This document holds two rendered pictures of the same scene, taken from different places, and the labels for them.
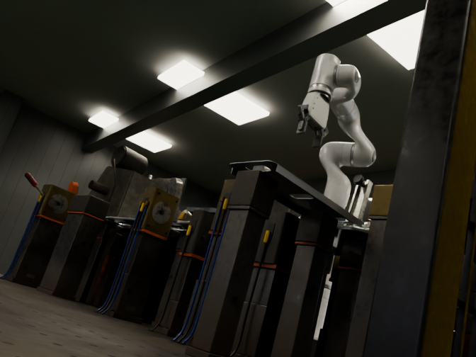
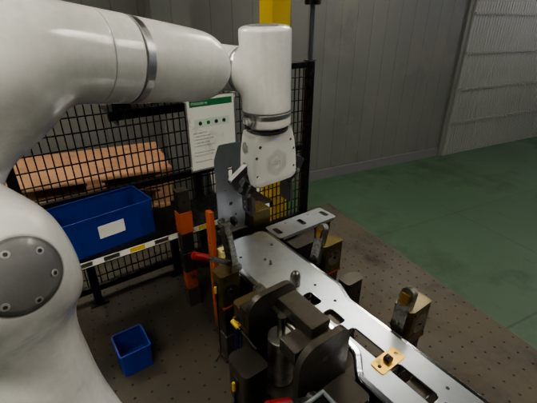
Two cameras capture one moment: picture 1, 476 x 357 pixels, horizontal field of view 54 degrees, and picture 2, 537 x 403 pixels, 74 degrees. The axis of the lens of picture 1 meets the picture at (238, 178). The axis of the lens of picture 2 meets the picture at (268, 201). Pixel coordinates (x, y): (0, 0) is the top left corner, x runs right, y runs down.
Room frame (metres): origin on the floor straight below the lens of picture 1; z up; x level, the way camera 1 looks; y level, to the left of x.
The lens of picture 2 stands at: (2.05, -0.12, 1.71)
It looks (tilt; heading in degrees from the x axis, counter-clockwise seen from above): 26 degrees down; 186
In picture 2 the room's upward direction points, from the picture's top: straight up
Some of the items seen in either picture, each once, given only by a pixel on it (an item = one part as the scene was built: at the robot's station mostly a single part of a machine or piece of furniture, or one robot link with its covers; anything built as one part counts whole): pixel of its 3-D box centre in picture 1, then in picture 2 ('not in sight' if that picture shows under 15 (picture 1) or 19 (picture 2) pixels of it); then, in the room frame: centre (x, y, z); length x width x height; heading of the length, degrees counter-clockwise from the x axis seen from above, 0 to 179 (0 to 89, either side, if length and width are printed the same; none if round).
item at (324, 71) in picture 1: (326, 74); (263, 68); (1.43, -0.19, 1.64); 0.09 x 0.08 x 0.13; 60
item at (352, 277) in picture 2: (185, 272); (349, 311); (1.11, 0.06, 0.84); 0.10 x 0.05 x 0.29; 132
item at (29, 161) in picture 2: not in sight; (100, 208); (-0.33, -1.70, 0.39); 1.09 x 0.75 x 0.78; 119
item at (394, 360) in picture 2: not in sight; (387, 358); (1.44, 0.10, 1.01); 0.08 x 0.04 x 0.01; 132
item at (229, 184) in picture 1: (219, 262); (328, 279); (0.99, -0.01, 0.87); 0.12 x 0.07 x 0.35; 132
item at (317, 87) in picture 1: (320, 95); (265, 117); (1.43, -0.19, 1.56); 0.09 x 0.08 x 0.03; 132
